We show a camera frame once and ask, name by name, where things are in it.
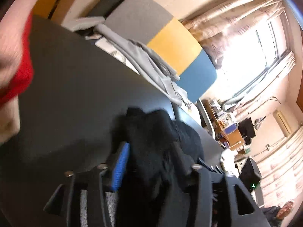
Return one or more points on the black computer monitor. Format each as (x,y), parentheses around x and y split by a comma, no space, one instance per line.
(246,128)

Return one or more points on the pink folded garment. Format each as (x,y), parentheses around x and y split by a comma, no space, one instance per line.
(12,28)

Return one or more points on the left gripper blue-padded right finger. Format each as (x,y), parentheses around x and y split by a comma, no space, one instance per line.
(219,199)

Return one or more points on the blue round-backed chair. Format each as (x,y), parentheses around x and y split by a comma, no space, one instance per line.
(230,129)

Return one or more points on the grey yellow blue chair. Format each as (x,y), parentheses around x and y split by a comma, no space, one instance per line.
(148,22)

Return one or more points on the red folded garment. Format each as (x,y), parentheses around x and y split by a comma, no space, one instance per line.
(24,74)

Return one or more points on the seated person in background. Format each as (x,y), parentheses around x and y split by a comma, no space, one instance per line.
(276,214)

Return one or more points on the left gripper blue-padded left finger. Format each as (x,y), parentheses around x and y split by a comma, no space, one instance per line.
(84,198)

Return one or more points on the wooden side desk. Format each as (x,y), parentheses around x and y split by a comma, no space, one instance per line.
(221,120)

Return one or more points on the grey garment on chair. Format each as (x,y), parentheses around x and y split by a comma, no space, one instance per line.
(145,62)

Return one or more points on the black knit sweater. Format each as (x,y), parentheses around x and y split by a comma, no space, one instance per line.
(150,193)

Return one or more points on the beige starfish curtain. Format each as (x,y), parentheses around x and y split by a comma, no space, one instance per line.
(218,27)

